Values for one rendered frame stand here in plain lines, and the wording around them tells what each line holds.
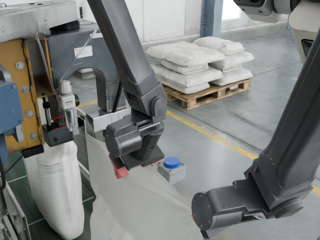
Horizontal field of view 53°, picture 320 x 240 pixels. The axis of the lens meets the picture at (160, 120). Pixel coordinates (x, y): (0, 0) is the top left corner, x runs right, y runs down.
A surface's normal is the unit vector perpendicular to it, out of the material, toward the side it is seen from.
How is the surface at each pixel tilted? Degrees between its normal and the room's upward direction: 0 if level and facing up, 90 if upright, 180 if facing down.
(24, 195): 0
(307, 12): 40
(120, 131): 87
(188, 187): 0
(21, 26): 90
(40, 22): 90
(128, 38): 88
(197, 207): 79
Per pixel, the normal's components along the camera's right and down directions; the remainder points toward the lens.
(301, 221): 0.00, -0.90
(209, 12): -0.80, 0.26
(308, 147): 0.24, 0.80
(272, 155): -0.96, 0.28
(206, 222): -0.89, 0.00
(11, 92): 0.88, 0.20
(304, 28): -0.51, -0.52
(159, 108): 0.63, 0.29
